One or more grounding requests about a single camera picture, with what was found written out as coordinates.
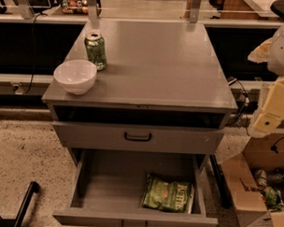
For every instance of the white bowl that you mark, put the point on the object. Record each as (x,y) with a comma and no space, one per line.
(76,76)

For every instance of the green soda can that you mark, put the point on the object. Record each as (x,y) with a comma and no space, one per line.
(95,49)

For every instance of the grey drawer cabinet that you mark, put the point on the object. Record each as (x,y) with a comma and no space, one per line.
(159,73)

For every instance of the black bar beside cabinet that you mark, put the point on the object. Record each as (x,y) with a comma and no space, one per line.
(226,201)

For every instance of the green jalapeno chip bag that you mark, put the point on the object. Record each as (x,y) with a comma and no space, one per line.
(170,196)

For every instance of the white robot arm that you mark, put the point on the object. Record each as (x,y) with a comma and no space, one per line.
(275,63)

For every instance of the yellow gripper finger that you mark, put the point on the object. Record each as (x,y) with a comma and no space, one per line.
(270,111)
(260,54)

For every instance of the dark monitor background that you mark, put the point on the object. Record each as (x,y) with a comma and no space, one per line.
(39,6)

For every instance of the black metal leg left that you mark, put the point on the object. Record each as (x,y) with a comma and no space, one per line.
(32,189)

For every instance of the closed grey top drawer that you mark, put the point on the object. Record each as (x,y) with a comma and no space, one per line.
(137,137)

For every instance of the basket of snacks background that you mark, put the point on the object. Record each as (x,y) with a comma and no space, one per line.
(75,6)

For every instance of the cardboard box with snacks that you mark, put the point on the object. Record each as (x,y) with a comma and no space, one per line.
(255,180)

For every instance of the open grey middle drawer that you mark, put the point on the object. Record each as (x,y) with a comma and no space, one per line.
(109,187)

